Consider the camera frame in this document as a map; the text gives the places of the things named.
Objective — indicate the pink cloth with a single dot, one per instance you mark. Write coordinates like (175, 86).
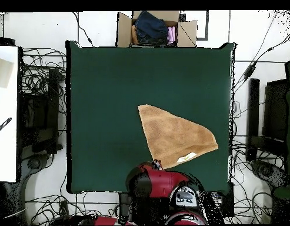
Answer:
(171, 35)

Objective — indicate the white side table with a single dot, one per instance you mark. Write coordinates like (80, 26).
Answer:
(6, 141)

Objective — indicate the black equipment rack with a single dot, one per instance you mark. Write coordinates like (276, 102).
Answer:
(41, 113)

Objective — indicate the black power strip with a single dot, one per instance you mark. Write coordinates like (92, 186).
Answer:
(229, 202)

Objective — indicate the dark green table cloth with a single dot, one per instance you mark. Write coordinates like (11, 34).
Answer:
(107, 106)

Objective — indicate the black metal frame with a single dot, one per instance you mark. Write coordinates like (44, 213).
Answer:
(253, 113)

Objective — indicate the brown cardboard box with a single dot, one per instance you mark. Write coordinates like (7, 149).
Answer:
(186, 33)

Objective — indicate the blue denim jeans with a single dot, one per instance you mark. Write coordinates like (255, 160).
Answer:
(150, 27)

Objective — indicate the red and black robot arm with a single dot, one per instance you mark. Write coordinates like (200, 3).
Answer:
(163, 183)

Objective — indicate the beige paper sheet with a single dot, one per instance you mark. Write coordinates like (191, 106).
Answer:
(2, 73)

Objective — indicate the tan terry towel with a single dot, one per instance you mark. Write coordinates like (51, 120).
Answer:
(173, 136)

